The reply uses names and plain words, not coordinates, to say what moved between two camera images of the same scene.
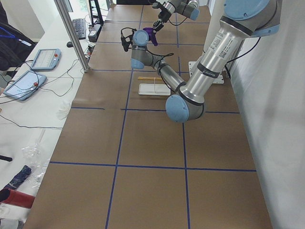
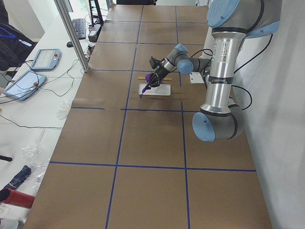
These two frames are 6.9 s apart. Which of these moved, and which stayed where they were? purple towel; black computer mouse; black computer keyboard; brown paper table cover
Moved: purple towel
Stayed: black computer mouse; black computer keyboard; brown paper table cover
